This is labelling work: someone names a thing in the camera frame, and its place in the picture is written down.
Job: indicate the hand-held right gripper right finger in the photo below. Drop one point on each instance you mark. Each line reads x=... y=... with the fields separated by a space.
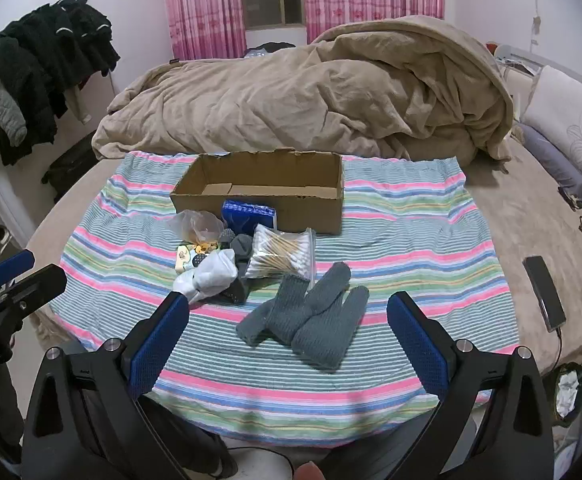
x=416 y=342

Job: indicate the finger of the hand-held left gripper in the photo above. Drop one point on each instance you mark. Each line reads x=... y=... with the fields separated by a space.
x=36 y=282
x=11 y=264

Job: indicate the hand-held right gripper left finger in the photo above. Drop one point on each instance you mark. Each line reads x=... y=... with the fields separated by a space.
x=161 y=342

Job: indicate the cotton swab bag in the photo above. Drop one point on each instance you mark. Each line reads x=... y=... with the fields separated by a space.
x=276 y=255

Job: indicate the blue tissue pack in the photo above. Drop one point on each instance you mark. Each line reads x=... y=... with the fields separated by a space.
x=248 y=215

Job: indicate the cardboard box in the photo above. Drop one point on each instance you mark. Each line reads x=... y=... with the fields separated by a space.
x=311 y=210

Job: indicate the striped cloth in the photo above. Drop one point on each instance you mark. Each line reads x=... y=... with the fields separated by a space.
x=396 y=260

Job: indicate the white sock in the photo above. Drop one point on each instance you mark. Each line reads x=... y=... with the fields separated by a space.
x=211 y=272

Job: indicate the grey knit glove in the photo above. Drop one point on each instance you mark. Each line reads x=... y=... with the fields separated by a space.
x=271 y=312
x=328 y=320

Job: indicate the small printed packet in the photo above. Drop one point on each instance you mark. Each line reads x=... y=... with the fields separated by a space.
x=191 y=254

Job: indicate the dark suitcase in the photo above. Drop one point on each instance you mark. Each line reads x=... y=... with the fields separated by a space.
x=71 y=165

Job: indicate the grey sock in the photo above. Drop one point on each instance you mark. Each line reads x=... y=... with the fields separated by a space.
x=243 y=255

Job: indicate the clear plastic bag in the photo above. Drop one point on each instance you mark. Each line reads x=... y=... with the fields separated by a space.
x=196 y=225

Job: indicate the black smartphone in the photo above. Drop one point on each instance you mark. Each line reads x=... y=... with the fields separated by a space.
x=545 y=292

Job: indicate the grey quilted jacket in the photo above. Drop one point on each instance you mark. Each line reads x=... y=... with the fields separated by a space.
x=8 y=115

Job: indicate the trash bin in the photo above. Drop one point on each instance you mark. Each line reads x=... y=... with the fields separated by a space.
x=568 y=395

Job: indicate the hanging black clothes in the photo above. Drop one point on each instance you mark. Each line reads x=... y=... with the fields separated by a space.
x=46 y=50

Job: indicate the grey pillow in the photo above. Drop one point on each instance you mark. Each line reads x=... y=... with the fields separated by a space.
x=551 y=157

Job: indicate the white floral pillow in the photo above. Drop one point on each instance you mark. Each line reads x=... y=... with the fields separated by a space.
x=571 y=120

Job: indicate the beige blanket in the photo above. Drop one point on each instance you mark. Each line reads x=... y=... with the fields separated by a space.
x=296 y=95

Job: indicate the dark bag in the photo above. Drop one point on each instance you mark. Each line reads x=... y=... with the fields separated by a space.
x=271 y=48

